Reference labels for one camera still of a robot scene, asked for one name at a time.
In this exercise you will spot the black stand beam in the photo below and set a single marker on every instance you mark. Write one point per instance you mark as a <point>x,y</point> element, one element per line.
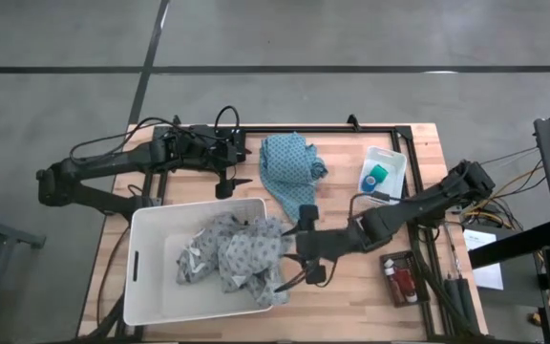
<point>509,246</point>

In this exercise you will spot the grey striped patterned gown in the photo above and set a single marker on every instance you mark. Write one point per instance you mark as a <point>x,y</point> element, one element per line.
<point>241,248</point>

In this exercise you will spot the small yellow object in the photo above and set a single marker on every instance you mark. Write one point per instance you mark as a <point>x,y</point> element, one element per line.
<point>536,319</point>

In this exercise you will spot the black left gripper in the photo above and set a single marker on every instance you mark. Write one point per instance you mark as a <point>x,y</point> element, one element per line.
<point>205,150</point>

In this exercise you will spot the white woven plastic basket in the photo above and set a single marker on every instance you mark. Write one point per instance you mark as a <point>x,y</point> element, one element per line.
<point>151,296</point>

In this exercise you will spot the black first aid kit pouch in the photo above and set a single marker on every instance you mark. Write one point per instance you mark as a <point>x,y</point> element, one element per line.
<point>241,143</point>

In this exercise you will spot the black aluminium table frame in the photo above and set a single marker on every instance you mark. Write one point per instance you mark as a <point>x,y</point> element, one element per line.
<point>303,129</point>

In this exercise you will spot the black cylindrical tool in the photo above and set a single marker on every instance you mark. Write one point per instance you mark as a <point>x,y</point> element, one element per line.
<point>450,296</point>
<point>466,301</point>

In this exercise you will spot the teal star-patterned gown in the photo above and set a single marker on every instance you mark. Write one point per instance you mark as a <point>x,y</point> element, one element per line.
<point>287,167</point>

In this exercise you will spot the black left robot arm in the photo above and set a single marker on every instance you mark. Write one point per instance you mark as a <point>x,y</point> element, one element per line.
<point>108,162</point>

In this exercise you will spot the green bandage roll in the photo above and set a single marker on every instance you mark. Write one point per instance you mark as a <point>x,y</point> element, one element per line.
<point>379,172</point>

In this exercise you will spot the blue bandage roll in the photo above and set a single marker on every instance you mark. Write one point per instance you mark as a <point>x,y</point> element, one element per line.
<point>369,183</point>

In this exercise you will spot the small white plastic bin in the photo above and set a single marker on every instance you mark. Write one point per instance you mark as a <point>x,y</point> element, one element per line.
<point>394,165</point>

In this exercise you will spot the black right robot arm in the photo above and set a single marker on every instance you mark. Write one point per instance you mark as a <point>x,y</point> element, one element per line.
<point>413,208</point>

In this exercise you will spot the white paper sheet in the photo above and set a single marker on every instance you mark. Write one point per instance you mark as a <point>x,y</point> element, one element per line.
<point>490,279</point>

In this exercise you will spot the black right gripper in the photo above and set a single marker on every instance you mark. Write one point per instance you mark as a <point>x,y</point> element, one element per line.
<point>323,244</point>

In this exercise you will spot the dark grey shallow tray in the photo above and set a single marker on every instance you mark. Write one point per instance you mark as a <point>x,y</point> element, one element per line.
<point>405,256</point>

